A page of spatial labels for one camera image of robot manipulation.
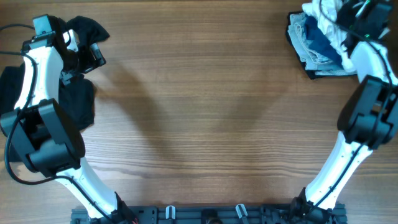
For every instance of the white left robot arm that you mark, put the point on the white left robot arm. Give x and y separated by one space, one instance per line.
43 144

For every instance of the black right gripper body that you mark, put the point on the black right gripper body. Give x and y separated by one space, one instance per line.
355 12

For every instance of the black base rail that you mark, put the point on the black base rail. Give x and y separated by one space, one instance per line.
265 214

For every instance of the blue garment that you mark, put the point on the blue garment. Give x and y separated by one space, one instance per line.
318 42

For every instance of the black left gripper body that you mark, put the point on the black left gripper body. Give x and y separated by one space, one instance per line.
84 61

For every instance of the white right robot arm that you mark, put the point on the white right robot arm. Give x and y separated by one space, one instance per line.
354 30

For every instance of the white t-shirt with black print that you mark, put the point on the white t-shirt with black print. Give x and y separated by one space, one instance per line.
320 10

